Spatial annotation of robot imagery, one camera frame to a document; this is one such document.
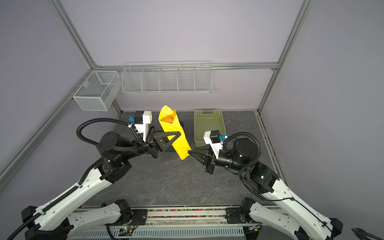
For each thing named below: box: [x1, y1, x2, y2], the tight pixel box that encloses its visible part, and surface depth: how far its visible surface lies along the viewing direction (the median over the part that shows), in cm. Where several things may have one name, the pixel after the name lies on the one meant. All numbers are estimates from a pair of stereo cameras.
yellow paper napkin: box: [158, 105, 192, 160], surface depth 47 cm
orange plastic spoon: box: [160, 109, 176, 124], surface depth 44 cm
